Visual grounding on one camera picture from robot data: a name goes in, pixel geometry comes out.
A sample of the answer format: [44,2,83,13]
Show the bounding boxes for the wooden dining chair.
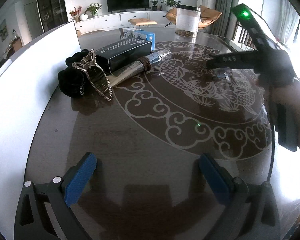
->
[12,37,22,54]

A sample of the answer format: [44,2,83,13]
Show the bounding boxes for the blue and white medicine box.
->
[119,27,155,50]

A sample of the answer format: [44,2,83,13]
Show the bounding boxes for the green leafy potted plant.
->
[85,3,102,18]

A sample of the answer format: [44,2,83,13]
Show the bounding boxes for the black flat television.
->
[106,0,150,13]

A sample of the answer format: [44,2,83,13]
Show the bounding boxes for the person's right hand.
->
[269,49,300,102]

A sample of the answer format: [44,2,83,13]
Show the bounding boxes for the small clear spray bottle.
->
[150,49,172,64]

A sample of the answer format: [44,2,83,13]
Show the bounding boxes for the orange lounge chair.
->
[165,5,223,29]

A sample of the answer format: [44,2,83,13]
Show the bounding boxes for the framed wall painting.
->
[0,19,9,40]

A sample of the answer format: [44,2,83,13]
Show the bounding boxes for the black cable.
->
[264,120,277,183]

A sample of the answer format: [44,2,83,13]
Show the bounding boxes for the black printed carton box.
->
[97,39,152,73]

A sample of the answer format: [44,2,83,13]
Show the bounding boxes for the clear jar with black lid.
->
[175,4,201,37]

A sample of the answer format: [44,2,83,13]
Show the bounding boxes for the white television cabinet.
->
[74,10,170,34]

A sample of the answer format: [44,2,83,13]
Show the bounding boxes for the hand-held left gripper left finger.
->
[14,151,98,240]

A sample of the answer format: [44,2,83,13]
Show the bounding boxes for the dark glass display cabinet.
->
[36,0,68,33]

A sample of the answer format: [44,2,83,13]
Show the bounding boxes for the brown hair tie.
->
[137,57,152,72]

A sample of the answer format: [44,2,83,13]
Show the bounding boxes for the large broad-leaf potted plant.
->
[161,0,182,12]

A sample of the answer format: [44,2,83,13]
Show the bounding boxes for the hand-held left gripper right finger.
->
[199,152,283,240]

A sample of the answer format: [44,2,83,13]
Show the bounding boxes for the wooden slatted rack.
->
[231,21,255,49]

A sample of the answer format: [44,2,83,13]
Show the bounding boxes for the metal hair claw with chain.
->
[72,49,113,102]

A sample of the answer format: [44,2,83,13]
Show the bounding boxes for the wooden stool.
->
[127,18,157,28]

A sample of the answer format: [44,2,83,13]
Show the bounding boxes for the red flower plant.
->
[69,6,83,22]

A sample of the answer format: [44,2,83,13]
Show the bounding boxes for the dark patterned glass desktop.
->
[36,26,300,240]

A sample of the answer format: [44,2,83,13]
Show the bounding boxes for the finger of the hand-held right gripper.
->
[205,51,259,70]

